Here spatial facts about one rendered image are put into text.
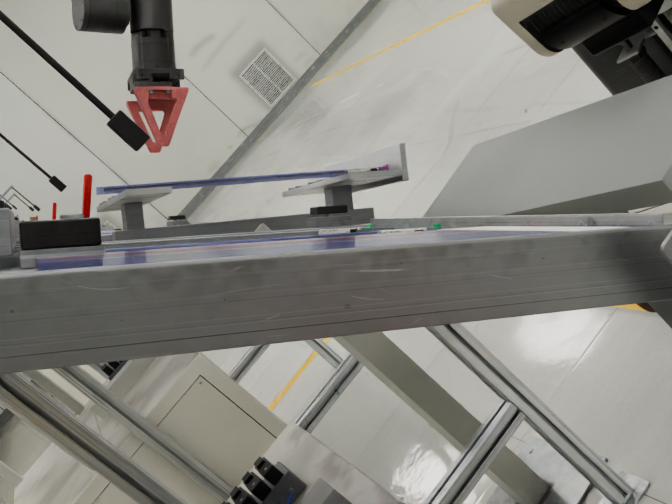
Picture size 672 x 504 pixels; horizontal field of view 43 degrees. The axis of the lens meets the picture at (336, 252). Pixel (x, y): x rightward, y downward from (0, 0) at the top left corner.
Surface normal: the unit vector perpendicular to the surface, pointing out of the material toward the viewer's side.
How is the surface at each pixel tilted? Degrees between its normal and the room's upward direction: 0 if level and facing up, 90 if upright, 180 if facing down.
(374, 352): 90
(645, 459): 0
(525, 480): 90
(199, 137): 90
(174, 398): 90
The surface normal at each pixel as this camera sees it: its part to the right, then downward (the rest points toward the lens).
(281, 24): 0.34, 0.03
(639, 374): -0.70, -0.66
